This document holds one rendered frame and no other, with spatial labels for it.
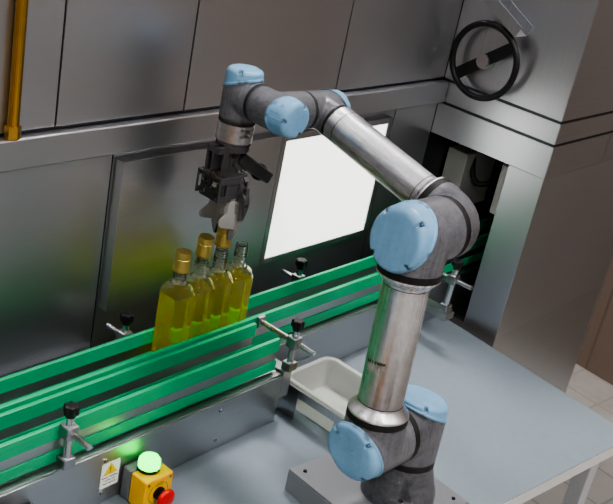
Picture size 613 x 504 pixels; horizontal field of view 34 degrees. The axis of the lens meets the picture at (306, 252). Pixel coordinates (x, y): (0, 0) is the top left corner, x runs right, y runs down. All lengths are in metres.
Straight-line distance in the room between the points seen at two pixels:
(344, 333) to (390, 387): 0.76
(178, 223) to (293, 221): 0.41
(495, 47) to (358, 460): 1.32
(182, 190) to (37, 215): 0.34
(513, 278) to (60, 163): 1.39
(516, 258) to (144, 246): 1.12
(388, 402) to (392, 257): 0.28
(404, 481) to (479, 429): 0.51
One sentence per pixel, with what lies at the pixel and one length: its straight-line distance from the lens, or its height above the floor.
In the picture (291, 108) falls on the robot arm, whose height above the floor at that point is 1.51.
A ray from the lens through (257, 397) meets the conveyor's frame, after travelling 2.22.
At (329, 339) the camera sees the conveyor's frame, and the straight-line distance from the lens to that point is 2.53.
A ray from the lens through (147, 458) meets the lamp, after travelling 1.98.
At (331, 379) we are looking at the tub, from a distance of 2.45.
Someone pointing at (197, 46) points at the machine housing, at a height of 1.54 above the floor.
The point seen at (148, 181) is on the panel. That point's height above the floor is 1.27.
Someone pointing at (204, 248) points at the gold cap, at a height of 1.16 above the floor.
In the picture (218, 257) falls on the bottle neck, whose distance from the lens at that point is 2.15.
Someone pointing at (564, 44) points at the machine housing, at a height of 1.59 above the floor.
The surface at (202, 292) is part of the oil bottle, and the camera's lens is 2.12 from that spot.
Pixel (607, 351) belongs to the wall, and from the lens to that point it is 4.56.
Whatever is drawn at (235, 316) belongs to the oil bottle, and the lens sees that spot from 2.24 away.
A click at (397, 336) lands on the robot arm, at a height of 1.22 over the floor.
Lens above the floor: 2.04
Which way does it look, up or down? 24 degrees down
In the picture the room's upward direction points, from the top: 12 degrees clockwise
